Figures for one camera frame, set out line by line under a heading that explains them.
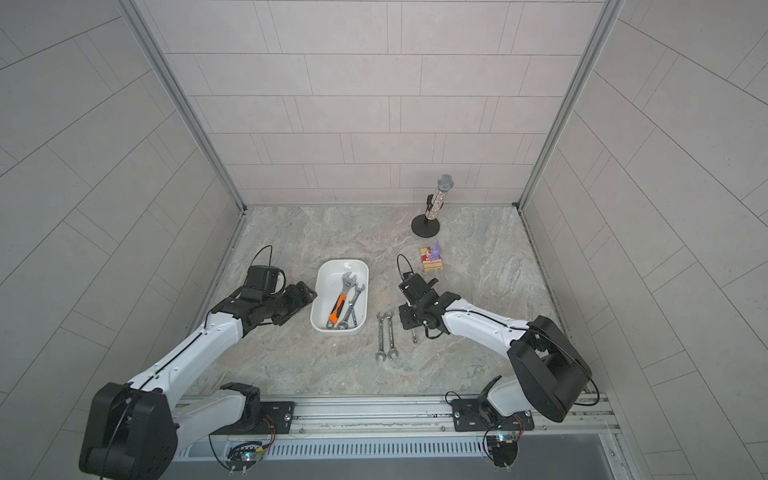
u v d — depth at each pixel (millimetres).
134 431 377
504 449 679
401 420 711
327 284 937
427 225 1108
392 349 826
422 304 652
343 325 862
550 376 414
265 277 648
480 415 639
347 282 939
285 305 752
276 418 705
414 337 828
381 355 808
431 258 984
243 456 651
